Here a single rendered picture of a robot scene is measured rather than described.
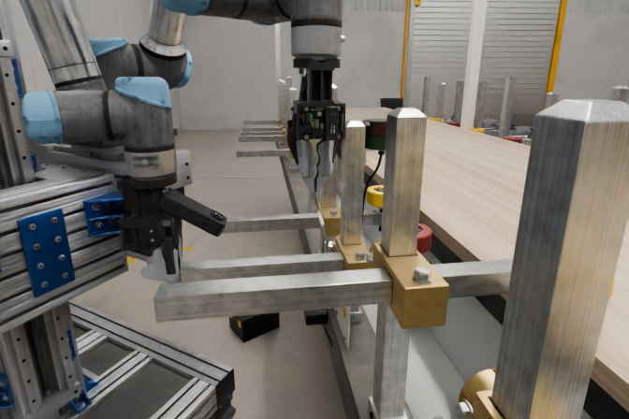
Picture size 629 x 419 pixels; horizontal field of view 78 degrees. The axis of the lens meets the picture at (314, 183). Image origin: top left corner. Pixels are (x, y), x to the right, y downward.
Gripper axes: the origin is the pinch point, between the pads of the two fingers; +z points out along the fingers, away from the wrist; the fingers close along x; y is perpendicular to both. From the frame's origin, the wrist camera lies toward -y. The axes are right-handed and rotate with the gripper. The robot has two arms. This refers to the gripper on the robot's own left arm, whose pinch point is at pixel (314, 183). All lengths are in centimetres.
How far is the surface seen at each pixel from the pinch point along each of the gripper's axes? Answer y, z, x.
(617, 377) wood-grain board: 35.6, 10.8, 25.0
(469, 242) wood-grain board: 4.8, 10.5, 26.6
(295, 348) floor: -84, 101, 3
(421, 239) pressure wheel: 2.6, 10.5, 18.8
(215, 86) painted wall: -799, 9, -97
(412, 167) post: 21.4, -7.5, 8.3
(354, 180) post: -3.6, 0.7, 7.8
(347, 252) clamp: -0.6, 13.5, 6.2
